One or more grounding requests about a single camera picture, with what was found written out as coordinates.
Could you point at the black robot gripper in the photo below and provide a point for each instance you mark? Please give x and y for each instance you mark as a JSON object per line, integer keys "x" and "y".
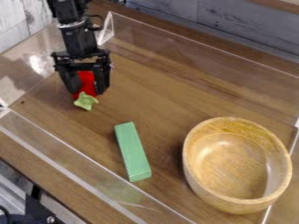
{"x": 82, "y": 56}

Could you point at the red felt strawberry toy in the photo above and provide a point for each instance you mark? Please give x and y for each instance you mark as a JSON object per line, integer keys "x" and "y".
{"x": 84, "y": 98}

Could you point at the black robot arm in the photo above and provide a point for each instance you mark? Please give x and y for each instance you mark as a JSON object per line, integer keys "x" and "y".
{"x": 70, "y": 11}

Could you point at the green rectangular block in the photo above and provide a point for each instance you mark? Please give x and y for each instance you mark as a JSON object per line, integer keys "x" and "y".
{"x": 132, "y": 151}

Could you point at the clear acrylic tray walls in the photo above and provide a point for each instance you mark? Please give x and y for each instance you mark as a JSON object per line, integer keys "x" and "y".
{"x": 171, "y": 82}

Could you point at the wooden bowl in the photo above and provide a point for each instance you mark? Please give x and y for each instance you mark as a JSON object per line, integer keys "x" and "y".
{"x": 237, "y": 164}

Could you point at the black clamp bracket with screw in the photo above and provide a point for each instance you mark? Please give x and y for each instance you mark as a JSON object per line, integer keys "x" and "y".
{"x": 38, "y": 214}

